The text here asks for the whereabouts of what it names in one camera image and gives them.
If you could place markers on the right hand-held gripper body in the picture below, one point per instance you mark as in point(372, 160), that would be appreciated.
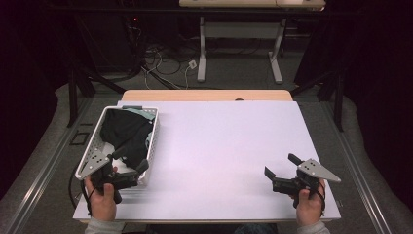
point(316, 170)

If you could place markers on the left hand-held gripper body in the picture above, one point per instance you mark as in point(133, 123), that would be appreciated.
point(94, 163)

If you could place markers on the white perforated basket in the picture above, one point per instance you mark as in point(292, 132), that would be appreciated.
point(94, 146)

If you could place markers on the black cloth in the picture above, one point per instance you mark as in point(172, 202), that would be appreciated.
point(126, 133)

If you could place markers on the person's right hand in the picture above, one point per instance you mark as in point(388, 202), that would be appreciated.
point(310, 208)

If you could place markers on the person's left hand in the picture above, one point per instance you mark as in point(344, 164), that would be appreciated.
point(102, 206)

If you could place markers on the white cloth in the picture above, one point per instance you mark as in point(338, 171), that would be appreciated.
point(120, 165)

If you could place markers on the light green cloth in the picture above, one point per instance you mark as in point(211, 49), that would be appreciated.
point(144, 113)

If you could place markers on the white table cover board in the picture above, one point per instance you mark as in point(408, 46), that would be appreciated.
point(220, 156)

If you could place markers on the black metal stand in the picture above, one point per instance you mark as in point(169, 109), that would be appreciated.
point(334, 94)
point(76, 91)

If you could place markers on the wooden table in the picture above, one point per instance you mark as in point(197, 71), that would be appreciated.
point(201, 95)

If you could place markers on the white power adapter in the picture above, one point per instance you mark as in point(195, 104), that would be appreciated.
point(192, 64)

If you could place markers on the white desk with metal legs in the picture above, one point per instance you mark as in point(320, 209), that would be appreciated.
point(240, 31)

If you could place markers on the black floor socket frame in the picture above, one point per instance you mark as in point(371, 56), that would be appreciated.
point(79, 138)

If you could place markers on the metal floor rail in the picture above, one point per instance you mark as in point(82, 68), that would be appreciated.
point(357, 169)
point(42, 175)

